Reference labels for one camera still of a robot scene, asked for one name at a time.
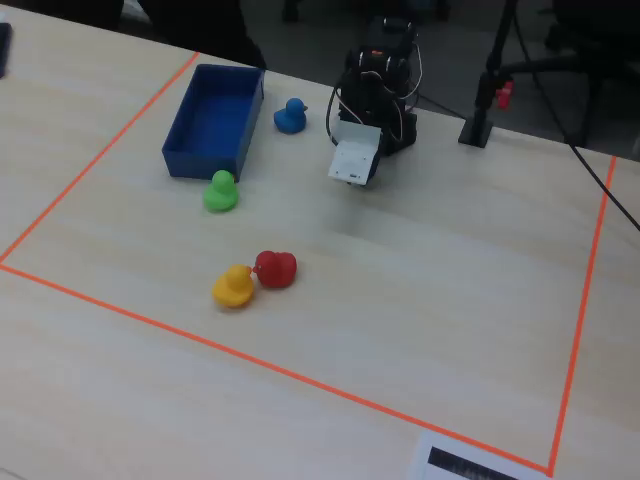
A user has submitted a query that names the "dark flat object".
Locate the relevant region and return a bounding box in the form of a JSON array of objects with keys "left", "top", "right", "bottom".
[{"left": 0, "top": 22, "right": 14, "bottom": 80}]

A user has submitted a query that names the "orange tape strip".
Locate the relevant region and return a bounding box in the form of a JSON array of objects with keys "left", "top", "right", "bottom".
[
  {"left": 548, "top": 155, "right": 618, "bottom": 476},
  {"left": 0, "top": 51, "right": 201, "bottom": 265},
  {"left": 0, "top": 263, "right": 554, "bottom": 476}
]

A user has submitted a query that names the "black camera cable on arm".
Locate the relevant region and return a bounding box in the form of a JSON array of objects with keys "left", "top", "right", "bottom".
[{"left": 326, "top": 82, "right": 351, "bottom": 147}]

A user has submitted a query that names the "red rubber duck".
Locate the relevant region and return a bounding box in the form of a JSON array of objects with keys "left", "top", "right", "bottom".
[{"left": 252, "top": 250, "right": 298, "bottom": 290}]

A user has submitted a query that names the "person in dark clothes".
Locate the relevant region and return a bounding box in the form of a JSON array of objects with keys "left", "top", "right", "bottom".
[{"left": 47, "top": 0, "right": 269, "bottom": 71}]

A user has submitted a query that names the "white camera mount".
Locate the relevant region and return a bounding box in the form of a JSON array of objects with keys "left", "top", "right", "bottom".
[{"left": 327, "top": 121, "right": 384, "bottom": 187}]

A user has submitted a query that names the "blue plastic box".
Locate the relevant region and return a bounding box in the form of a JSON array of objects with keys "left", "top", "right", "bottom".
[{"left": 160, "top": 63, "right": 266, "bottom": 184}]

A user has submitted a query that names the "black camera stand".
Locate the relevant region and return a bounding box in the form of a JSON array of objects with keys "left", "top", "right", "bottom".
[{"left": 458, "top": 0, "right": 521, "bottom": 148}]

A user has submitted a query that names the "green rubber duck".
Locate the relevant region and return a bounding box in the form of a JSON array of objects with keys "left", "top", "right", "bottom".
[{"left": 202, "top": 169, "right": 240, "bottom": 215}]

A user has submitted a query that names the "white paper with black bar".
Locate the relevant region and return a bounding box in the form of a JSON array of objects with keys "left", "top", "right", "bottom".
[{"left": 407, "top": 430, "right": 551, "bottom": 480}]

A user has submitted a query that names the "long black cable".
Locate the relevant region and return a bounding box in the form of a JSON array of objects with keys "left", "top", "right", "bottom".
[{"left": 512, "top": 0, "right": 640, "bottom": 226}]

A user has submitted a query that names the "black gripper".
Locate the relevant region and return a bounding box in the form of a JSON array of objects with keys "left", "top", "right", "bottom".
[{"left": 349, "top": 130, "right": 389, "bottom": 190}]

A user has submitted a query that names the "yellow rubber duck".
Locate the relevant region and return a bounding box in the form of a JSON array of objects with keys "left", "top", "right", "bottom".
[{"left": 212, "top": 264, "right": 256, "bottom": 309}]

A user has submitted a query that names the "blue rubber duck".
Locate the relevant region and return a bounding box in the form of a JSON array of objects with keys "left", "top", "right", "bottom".
[{"left": 273, "top": 97, "right": 310, "bottom": 135}]

